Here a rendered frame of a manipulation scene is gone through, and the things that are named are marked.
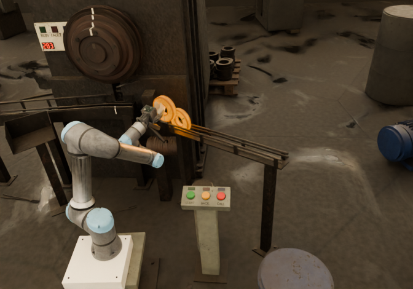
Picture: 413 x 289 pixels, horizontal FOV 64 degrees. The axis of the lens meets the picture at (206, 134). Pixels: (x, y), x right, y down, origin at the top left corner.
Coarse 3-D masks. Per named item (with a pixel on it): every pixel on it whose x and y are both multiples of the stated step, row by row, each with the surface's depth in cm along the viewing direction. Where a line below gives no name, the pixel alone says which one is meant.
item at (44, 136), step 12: (12, 120) 214; (24, 120) 218; (36, 120) 221; (48, 120) 225; (12, 132) 218; (24, 132) 221; (36, 132) 222; (48, 132) 220; (12, 144) 212; (24, 144) 212; (36, 144) 210; (48, 156) 223; (48, 168) 228; (60, 192) 241; (72, 192) 258; (60, 204) 245
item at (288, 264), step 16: (272, 256) 152; (288, 256) 151; (304, 256) 151; (272, 272) 145; (288, 272) 145; (304, 272) 144; (320, 272) 144; (272, 288) 139; (288, 288) 139; (304, 288) 138; (320, 288) 138
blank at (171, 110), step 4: (160, 96) 190; (164, 96) 189; (156, 100) 191; (160, 100) 189; (164, 100) 187; (168, 100) 187; (164, 104) 189; (168, 104) 187; (172, 104) 188; (168, 108) 188; (172, 108) 187; (168, 112) 190; (172, 112) 188; (164, 116) 194; (168, 116) 192; (172, 116) 190; (164, 120) 195; (168, 120) 193
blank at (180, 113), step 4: (176, 108) 202; (180, 108) 201; (176, 112) 200; (180, 112) 198; (184, 112) 199; (176, 116) 203; (180, 116) 200; (184, 116) 197; (188, 116) 199; (172, 120) 207; (176, 120) 206; (184, 120) 199; (188, 120) 199; (176, 124) 206; (180, 124) 206; (184, 124) 201; (188, 124) 199; (188, 128) 201
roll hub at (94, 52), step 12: (84, 36) 189; (96, 36) 189; (108, 36) 187; (84, 48) 194; (96, 48) 191; (108, 48) 192; (120, 48) 195; (84, 60) 198; (96, 60) 195; (108, 60) 196; (120, 60) 198; (108, 72) 200
